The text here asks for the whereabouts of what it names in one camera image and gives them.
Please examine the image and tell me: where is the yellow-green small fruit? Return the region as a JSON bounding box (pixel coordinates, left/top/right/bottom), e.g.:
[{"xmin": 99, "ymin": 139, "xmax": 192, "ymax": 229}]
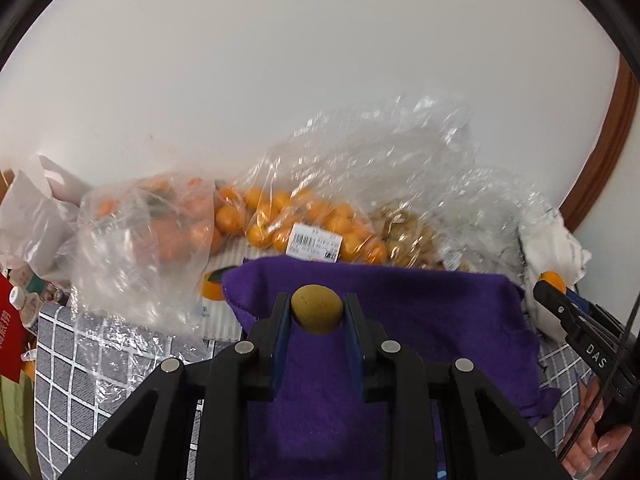
[{"xmin": 291, "ymin": 284, "xmax": 344, "ymax": 335}]

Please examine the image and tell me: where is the small orange kumquat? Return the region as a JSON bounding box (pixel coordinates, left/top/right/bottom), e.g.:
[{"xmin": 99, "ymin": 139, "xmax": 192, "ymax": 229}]
[{"xmin": 539, "ymin": 271, "xmax": 566, "ymax": 294}]

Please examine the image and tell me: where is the person's right hand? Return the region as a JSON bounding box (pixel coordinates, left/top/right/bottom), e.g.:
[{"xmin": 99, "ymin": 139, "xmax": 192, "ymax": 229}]
[{"xmin": 562, "ymin": 376, "xmax": 631, "ymax": 479}]

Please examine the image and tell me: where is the purple towel tray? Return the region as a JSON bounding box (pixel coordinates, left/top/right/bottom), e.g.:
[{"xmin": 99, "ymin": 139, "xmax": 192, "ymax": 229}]
[{"xmin": 222, "ymin": 257, "xmax": 564, "ymax": 479}]

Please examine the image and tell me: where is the white crumpled cloth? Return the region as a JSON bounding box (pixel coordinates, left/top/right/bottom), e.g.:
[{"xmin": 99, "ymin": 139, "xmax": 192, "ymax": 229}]
[{"xmin": 518, "ymin": 207, "xmax": 592, "ymax": 342}]

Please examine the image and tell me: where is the clear bag of kumquats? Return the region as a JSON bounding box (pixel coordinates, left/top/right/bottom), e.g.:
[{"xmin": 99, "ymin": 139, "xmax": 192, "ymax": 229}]
[{"xmin": 221, "ymin": 96, "xmax": 556, "ymax": 280}]

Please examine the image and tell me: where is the clear bag of tangerines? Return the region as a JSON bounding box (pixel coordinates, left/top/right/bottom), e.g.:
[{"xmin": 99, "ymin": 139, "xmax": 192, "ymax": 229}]
[{"xmin": 72, "ymin": 172, "xmax": 222, "ymax": 335}]

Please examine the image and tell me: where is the grey checked tablecloth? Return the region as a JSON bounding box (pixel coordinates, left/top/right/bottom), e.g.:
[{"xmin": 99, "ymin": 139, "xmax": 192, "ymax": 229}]
[{"xmin": 35, "ymin": 299, "xmax": 242, "ymax": 479}]

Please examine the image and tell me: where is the small white bottle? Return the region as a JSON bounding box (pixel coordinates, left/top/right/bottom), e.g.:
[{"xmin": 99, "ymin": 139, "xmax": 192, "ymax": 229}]
[{"xmin": 9, "ymin": 286, "xmax": 43, "ymax": 328}]

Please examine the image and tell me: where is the red paper bag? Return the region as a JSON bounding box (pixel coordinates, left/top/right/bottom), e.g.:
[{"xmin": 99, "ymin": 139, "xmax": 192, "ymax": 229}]
[{"xmin": 0, "ymin": 276, "xmax": 26, "ymax": 382}]

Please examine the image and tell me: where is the white plastic bag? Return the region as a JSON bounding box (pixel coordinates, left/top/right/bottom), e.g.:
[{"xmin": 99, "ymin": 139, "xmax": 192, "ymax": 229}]
[{"xmin": 1, "ymin": 154, "xmax": 90, "ymax": 284}]

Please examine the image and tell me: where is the brown wooden door frame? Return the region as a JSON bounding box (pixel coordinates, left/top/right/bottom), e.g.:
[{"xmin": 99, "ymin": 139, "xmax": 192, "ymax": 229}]
[{"xmin": 560, "ymin": 55, "xmax": 639, "ymax": 232}]

